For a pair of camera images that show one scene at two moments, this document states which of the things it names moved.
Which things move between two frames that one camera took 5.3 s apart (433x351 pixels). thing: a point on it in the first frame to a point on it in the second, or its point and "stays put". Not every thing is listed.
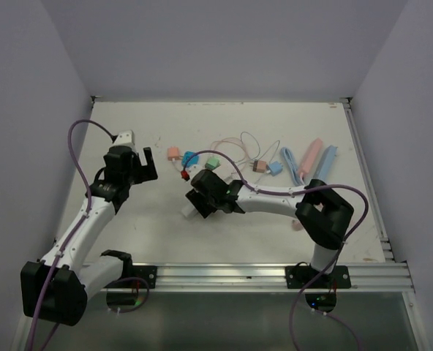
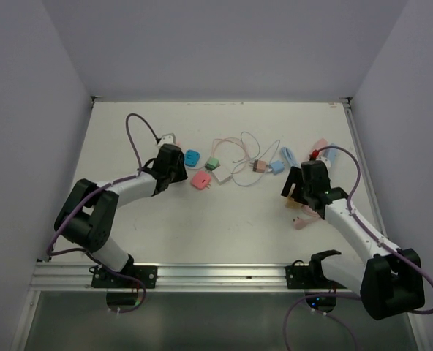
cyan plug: [193, 161] stays put
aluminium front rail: [393, 276] stays put
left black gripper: [145, 172] to [181, 172]
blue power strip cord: [292, 165] stays put
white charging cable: [239, 140] to [234, 140]
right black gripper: [197, 197] to [295, 176]
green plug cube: [212, 163] stays put
